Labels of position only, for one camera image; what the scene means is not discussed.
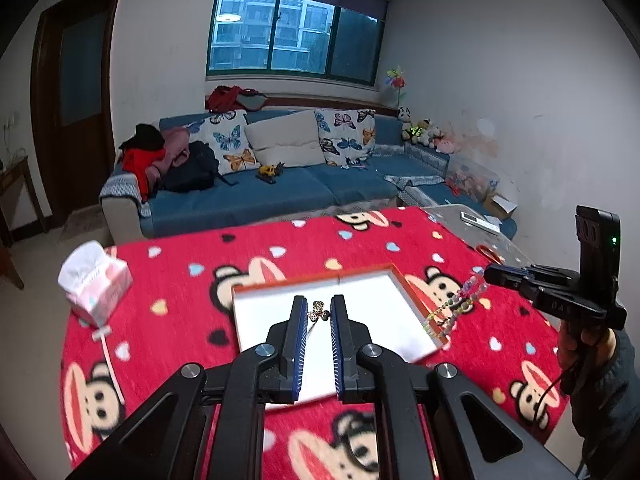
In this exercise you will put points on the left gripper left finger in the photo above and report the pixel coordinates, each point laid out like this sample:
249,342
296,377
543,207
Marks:
293,349

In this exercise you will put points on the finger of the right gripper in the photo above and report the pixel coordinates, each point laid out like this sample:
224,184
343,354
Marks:
510,277
530,289

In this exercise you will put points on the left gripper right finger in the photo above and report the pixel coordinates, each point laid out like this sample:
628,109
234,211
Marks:
346,373

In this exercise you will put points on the right dark sleeve forearm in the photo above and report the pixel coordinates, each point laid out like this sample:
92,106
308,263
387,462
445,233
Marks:
605,413

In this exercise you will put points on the right hand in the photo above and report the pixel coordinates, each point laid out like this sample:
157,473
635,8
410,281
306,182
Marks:
582,350

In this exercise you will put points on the orange shallow box tray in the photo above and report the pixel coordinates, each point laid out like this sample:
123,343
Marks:
378,297

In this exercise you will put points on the clear storage box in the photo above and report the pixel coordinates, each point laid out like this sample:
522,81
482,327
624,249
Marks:
470,178

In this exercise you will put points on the red monkey print blanket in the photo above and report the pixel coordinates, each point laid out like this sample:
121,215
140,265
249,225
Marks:
179,309

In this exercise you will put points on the blue sofa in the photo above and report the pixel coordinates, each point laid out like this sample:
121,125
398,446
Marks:
393,172

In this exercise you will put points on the plush toys group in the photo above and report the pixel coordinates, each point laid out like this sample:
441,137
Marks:
424,132

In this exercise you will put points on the yellow toy truck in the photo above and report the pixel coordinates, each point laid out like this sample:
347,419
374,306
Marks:
268,173

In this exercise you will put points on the right butterfly pillow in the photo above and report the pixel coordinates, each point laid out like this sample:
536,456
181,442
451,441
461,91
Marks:
347,137

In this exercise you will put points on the butterfly pillow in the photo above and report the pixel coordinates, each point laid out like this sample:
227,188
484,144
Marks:
225,135
347,137

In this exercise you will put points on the beige cushion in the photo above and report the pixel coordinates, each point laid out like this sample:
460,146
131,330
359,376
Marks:
291,140

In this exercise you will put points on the pink tissue pack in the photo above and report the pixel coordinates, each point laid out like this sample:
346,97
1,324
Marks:
94,281

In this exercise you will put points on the colourful pinwheel flower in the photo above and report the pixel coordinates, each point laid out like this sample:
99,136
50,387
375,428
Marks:
395,80

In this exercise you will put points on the left butterfly pillow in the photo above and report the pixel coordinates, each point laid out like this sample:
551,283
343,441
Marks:
225,135

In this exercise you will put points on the pile of clothes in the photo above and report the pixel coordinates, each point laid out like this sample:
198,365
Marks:
169,160

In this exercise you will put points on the red clothing on sill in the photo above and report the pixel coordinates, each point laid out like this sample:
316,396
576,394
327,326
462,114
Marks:
224,99

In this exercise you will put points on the window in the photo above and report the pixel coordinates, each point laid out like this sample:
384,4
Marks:
324,39

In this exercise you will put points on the dark wooden door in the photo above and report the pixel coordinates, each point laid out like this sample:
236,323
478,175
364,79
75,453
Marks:
70,102

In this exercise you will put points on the white cord stick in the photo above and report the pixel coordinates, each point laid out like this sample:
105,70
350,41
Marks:
100,335

